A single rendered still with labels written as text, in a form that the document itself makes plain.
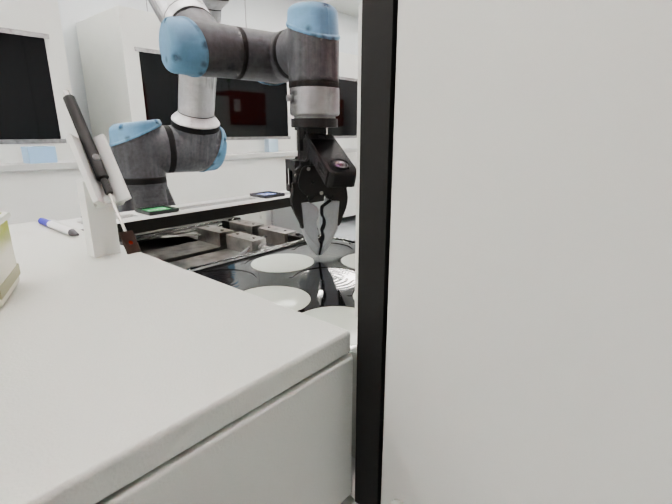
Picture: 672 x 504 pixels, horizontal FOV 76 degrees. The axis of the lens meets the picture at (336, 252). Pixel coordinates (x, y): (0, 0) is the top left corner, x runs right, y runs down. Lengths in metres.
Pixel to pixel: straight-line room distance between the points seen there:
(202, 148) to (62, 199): 2.42
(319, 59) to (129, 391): 0.51
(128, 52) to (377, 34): 3.72
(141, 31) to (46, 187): 1.43
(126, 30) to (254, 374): 3.79
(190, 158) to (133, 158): 0.13
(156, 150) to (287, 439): 0.90
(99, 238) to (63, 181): 2.94
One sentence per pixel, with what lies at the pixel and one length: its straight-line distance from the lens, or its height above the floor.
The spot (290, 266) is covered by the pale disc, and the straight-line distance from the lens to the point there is 0.66.
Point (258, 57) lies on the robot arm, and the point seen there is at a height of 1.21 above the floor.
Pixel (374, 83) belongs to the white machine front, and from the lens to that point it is 0.27.
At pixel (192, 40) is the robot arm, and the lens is 0.68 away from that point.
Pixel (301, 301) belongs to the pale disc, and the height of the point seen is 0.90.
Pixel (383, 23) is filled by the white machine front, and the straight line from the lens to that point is 0.27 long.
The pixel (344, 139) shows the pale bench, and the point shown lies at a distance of 5.54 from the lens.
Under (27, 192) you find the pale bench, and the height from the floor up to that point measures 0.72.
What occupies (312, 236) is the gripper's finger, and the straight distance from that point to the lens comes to 0.68.
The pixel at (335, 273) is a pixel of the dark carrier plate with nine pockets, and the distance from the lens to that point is 0.63.
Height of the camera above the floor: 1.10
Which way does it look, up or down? 16 degrees down
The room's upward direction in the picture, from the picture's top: straight up
